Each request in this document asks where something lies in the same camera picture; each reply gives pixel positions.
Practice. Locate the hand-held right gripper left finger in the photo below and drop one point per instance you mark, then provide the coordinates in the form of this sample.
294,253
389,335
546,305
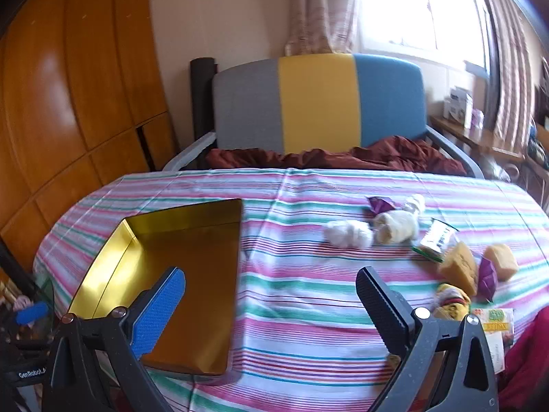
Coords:
158,309

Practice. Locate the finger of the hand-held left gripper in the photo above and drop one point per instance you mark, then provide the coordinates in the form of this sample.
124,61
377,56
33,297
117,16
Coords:
32,313

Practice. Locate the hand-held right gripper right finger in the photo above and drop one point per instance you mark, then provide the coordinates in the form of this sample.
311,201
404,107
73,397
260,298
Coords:
381,304

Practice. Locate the gold maroon tin box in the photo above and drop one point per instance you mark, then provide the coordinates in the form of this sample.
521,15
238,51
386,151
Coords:
193,287

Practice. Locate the yellow sponge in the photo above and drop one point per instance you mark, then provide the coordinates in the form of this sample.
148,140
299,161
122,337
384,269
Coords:
502,261
458,268

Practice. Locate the purple snack packet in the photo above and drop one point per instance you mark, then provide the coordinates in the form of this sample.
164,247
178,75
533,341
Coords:
487,279

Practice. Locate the yellow patterned snack packet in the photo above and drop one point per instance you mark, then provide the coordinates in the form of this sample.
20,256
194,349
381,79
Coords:
450,302

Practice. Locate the crumpled white plastic bag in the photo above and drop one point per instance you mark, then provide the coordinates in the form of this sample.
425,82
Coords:
347,234

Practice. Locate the cream wrapped roll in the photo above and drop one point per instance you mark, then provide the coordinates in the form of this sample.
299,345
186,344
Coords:
394,225

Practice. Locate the striped tablecloth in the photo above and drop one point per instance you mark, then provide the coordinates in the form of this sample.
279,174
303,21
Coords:
300,309

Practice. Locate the green clear cracker packet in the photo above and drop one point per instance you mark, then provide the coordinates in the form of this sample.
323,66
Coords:
435,240

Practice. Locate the small purple candy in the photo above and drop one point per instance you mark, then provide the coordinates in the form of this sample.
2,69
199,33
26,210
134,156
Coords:
379,204

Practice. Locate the small white crumpled wrapper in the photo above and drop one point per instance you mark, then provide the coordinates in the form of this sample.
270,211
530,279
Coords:
416,204

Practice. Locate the white green printed packet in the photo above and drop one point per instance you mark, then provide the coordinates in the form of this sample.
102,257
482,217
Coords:
499,326

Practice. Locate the maroon blanket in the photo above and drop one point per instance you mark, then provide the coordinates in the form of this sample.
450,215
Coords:
386,152

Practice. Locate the red clothing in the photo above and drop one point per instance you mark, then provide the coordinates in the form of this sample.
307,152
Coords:
529,360

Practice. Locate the wooden side desk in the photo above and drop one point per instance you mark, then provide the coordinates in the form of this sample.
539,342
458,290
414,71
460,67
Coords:
472,137

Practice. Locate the small pink container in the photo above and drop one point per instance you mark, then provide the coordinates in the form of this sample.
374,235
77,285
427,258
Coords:
477,119

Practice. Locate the grey yellow blue chair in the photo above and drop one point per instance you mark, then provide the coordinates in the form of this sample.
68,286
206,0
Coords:
317,103

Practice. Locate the white box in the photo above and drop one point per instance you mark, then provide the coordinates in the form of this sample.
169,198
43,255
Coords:
457,105

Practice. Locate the wooden wardrobe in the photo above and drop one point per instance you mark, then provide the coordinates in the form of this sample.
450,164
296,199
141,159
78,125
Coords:
64,94

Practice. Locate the beige striped curtain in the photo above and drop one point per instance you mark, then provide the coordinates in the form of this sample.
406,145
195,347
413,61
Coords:
510,73

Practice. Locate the window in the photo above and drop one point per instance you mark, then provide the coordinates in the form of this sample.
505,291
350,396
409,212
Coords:
407,4

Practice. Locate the beige patterned curtain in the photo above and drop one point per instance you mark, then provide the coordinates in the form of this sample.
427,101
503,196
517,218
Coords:
319,8

